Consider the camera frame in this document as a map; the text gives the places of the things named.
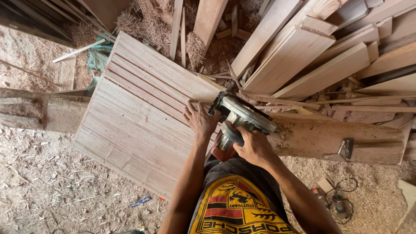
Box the rough log beam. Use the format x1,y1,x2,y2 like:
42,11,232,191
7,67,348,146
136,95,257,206
0,88,405,165

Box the grooved wooden panel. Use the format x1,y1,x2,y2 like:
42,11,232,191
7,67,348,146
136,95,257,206
72,31,229,201

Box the short flat wooden board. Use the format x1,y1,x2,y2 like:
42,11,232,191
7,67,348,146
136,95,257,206
59,54,77,91

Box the narrow wooden slat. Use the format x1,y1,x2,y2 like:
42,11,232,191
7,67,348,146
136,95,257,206
180,8,187,68
169,0,184,61

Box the green tarp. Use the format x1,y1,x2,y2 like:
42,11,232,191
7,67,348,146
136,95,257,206
87,35,115,74

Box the small power tool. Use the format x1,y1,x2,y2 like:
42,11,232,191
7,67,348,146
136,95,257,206
331,192,347,215

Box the pale board offcut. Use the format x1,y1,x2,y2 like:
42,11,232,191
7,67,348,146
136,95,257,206
397,179,416,210

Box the person's right hand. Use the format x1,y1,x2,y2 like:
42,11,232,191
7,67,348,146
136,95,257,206
233,126,279,167

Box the black power cable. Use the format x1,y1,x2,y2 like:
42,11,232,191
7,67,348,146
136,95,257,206
324,177,359,225

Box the thin pale wooden strip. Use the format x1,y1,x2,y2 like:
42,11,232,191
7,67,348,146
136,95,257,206
53,38,107,63

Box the black shirt with yellow crest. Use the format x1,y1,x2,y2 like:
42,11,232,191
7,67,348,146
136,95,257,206
188,156,300,234

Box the person's left hand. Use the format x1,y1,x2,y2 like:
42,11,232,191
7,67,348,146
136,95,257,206
183,100,222,144

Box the wide upright wooden plank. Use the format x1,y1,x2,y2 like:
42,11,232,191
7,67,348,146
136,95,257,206
193,0,229,50

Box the small wooden offcut block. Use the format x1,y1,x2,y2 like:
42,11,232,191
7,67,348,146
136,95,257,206
317,178,335,194

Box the pile of sawn wooden planks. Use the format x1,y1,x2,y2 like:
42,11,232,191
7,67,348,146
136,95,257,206
227,0,416,130

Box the red and grey circular saw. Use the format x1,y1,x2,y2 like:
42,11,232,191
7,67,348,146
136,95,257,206
208,83,279,162

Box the stack of dark timber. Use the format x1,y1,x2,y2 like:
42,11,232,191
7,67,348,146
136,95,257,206
0,0,131,48

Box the heap of wood shavings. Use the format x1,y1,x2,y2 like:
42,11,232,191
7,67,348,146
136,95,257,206
115,0,268,76

